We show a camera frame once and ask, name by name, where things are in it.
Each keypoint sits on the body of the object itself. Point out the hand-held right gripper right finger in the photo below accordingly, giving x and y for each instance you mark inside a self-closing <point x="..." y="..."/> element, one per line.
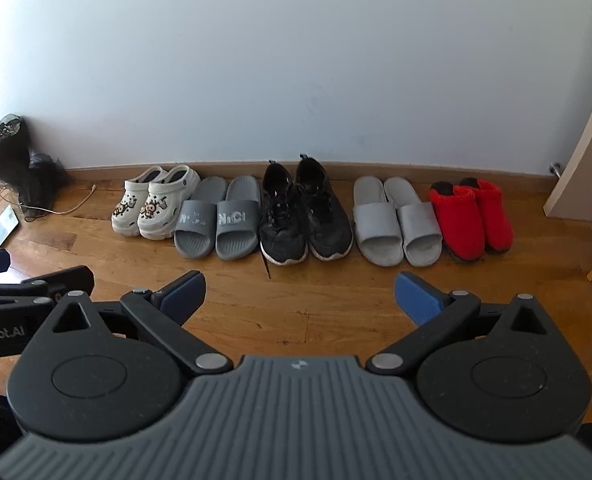
<point x="418" y="297"/>

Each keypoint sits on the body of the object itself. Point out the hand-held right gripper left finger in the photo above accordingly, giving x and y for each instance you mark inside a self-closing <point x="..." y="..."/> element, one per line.
<point x="183" y="292"/>

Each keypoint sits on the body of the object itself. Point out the white clog with charms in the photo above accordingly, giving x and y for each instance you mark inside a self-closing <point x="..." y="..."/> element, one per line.
<point x="163" y="217"/>
<point x="128" y="210"/>

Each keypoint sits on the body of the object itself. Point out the black sneaker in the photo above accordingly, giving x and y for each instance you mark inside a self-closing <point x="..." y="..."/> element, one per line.
<point x="281" y="230"/>
<point x="328" y="220"/>

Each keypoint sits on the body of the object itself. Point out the light grey slide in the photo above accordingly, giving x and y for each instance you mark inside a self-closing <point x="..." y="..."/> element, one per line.
<point x="376" y="225"/>
<point x="418" y="225"/>

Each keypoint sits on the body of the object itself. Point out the dark grey slide worn print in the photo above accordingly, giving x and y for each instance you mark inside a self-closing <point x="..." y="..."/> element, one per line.
<point x="195" y="220"/>

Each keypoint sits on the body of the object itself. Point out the red fleece slipper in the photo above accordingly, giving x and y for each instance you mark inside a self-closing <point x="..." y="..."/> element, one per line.
<point x="496" y="215"/>
<point x="458" y="225"/>

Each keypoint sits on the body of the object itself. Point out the dark grey slide clear print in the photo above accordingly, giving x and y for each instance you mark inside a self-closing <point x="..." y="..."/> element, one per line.
<point x="238" y="220"/>

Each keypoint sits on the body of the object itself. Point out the black mesh bundle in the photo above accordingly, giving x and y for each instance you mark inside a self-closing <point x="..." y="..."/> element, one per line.
<point x="10" y="160"/>

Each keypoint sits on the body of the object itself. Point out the metal door stopper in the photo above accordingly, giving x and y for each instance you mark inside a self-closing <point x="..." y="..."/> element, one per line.
<point x="556" y="168"/>

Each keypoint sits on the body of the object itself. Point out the beige door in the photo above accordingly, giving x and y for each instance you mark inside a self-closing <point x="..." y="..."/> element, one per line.
<point x="591" y="135"/>

